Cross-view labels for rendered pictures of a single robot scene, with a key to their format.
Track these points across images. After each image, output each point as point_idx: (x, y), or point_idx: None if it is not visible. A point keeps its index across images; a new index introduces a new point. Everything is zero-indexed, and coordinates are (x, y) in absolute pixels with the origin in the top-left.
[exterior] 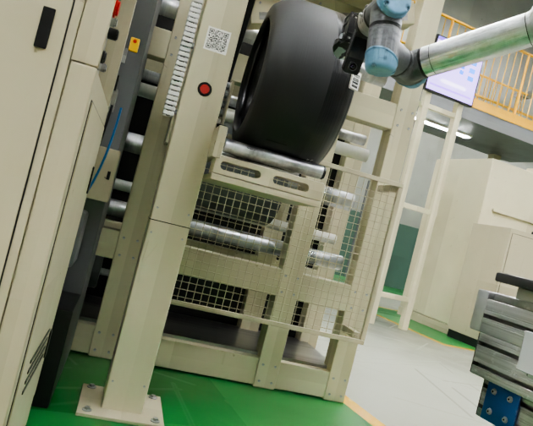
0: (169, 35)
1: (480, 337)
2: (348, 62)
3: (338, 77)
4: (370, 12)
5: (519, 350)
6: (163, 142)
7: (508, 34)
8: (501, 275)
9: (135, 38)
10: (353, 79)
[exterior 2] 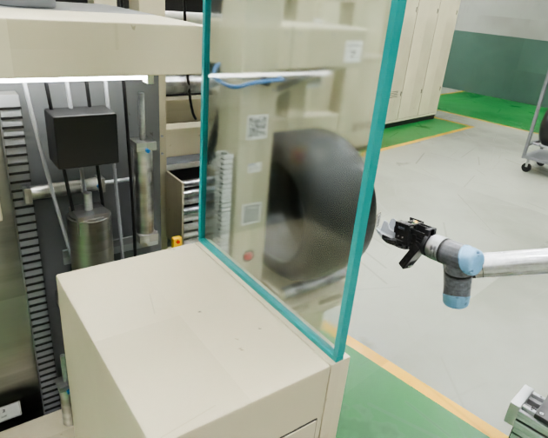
0: None
1: (513, 430)
2: (408, 264)
3: (369, 228)
4: (449, 264)
5: None
6: (163, 231)
7: None
8: (539, 417)
9: (177, 238)
10: (377, 222)
